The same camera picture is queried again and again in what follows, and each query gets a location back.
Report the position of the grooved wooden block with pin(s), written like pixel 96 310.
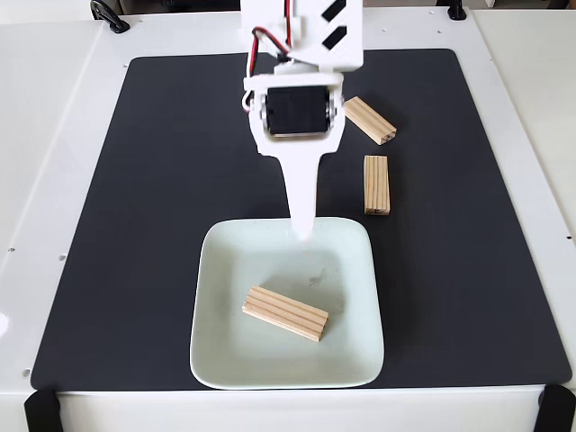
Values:
pixel 285 312
pixel 376 184
pixel 371 121

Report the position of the pale green square plate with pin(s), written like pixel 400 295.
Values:
pixel 351 360

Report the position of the black rubber mat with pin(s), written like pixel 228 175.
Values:
pixel 135 225

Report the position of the black table clamp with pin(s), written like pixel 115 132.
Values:
pixel 110 18
pixel 456 11

